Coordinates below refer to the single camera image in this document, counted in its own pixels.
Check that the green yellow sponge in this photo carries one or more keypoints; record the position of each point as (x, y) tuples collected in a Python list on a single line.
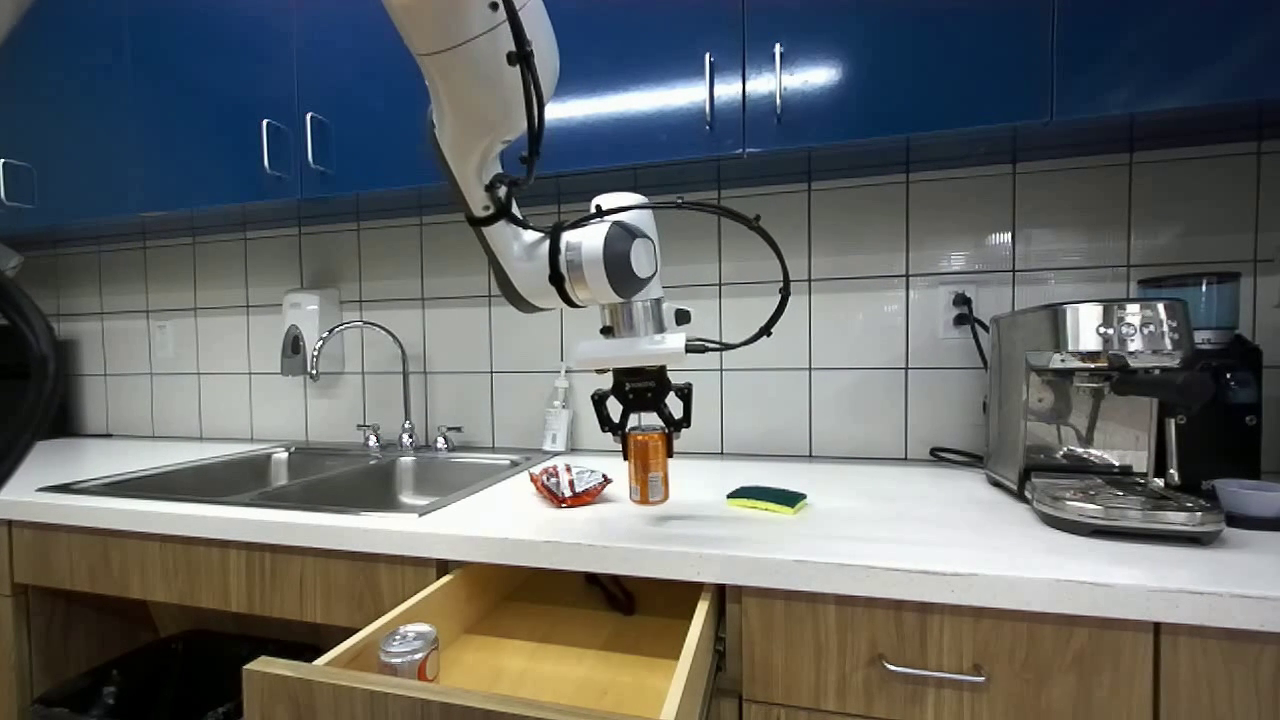
[(765, 496)]

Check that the black trash bin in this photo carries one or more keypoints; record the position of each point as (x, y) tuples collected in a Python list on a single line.
[(178, 676)]

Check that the black coffee grinder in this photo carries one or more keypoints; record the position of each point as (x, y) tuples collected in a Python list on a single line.
[(1220, 381)]

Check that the silver right drawer handle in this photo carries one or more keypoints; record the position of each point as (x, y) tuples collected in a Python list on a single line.
[(934, 673)]

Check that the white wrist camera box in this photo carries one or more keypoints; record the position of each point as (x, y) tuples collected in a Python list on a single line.
[(636, 334)]

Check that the stainless steel sink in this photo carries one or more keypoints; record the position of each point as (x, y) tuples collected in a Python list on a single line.
[(319, 483)]

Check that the silver espresso machine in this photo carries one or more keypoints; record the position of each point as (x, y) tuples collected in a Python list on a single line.
[(1082, 416)]

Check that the blue upper cabinets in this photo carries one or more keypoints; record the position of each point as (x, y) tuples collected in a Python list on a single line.
[(121, 113)]

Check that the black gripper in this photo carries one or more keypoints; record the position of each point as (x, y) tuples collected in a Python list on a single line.
[(640, 391)]

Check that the white wall soap dispenser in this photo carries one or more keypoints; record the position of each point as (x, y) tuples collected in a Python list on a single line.
[(306, 317)]

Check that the red chip bag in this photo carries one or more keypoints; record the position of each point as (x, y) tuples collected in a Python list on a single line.
[(570, 486)]

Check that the grey bowl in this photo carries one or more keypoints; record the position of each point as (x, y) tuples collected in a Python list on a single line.
[(1249, 502)]

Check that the wooden drawer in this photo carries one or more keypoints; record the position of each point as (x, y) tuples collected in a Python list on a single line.
[(514, 646), (819, 657)]

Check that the clear soap pump bottle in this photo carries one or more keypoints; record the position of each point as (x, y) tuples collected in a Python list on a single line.
[(556, 412)]

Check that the silver can in drawer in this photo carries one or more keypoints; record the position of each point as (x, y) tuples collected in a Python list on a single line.
[(411, 651)]

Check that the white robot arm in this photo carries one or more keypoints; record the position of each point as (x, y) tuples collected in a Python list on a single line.
[(490, 70)]

